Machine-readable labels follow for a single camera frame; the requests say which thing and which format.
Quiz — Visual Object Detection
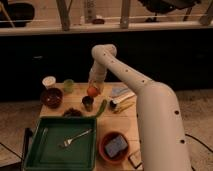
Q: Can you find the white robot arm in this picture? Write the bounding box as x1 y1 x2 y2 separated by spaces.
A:
89 44 192 171

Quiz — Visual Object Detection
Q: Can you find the green plastic tray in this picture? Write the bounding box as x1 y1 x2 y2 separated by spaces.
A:
24 117 97 171

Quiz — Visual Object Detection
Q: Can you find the orange bowl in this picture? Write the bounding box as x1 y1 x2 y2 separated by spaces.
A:
98 131 130 165

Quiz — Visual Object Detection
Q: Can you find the small metal cup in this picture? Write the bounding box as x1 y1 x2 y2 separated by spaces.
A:
82 96 94 112

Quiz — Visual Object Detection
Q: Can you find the green plastic cup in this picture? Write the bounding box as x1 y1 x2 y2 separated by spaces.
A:
63 79 74 93

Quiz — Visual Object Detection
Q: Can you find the dark brown food pile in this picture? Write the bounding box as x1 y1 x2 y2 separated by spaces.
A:
63 108 82 117

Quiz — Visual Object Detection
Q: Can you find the red apple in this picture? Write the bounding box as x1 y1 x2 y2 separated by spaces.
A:
87 86 99 98

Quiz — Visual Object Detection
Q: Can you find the dark red bowl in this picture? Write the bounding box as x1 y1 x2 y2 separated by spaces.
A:
40 88 63 109

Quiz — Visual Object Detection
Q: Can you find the grey cloth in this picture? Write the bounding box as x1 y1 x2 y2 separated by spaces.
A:
110 86 129 98

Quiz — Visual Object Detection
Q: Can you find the green cucumber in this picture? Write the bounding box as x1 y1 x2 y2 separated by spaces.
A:
96 99 107 117

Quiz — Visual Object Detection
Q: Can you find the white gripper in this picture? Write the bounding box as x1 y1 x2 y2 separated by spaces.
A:
88 79 104 94

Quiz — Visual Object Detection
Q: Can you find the silver fork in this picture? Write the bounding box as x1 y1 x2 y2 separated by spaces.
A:
59 129 92 148

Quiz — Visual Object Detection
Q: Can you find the blue sponge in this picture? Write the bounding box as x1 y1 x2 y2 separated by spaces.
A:
105 135 128 158

